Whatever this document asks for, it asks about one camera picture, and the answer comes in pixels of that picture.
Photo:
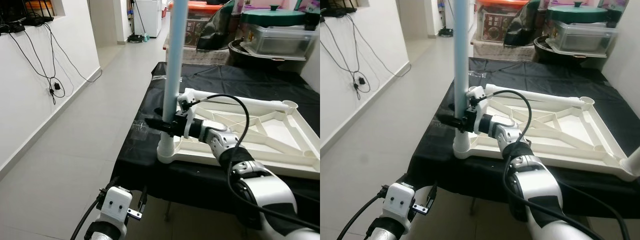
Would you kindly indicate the white plastic children table top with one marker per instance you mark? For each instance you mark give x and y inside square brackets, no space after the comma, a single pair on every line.
[280,145]
[575,140]

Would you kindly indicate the clear plastic film piece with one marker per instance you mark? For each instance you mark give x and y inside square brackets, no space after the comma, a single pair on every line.
[160,78]
[477,74]

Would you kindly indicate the black tablecloth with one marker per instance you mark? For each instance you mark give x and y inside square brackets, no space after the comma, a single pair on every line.
[540,70]
[225,80]

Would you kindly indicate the beige cloth covered bench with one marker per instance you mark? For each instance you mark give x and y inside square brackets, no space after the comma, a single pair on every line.
[192,55]
[500,50]

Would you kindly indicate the black floor mop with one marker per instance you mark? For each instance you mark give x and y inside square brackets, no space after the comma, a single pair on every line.
[135,37]
[445,32]

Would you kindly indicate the orange lidded storage box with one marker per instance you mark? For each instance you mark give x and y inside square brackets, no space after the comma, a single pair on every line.
[492,25]
[192,27]

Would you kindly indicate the black round basin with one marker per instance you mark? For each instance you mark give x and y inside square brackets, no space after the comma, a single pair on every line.
[237,52]
[542,49]

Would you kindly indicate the black charger plug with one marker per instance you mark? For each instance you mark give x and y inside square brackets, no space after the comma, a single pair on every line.
[58,88]
[361,80]

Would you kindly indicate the black plastic bag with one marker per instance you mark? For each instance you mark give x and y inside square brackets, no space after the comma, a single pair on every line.
[522,25]
[215,27]

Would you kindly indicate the clear plastic storage box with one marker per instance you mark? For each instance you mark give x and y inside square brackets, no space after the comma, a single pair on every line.
[280,42]
[582,39]

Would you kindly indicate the dark green lid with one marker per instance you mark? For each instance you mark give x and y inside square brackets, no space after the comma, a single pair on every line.
[272,16]
[577,12]

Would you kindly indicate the black wifi router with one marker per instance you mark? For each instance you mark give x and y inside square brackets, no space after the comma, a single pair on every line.
[37,17]
[340,7]

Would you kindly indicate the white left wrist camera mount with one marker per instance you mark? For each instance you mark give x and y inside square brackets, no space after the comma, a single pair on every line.
[116,204]
[398,200]

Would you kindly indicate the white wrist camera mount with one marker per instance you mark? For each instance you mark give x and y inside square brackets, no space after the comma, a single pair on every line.
[189,96]
[477,92]
[398,200]
[116,204]

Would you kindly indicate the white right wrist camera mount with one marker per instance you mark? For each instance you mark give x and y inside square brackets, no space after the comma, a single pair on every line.
[477,92]
[189,96]

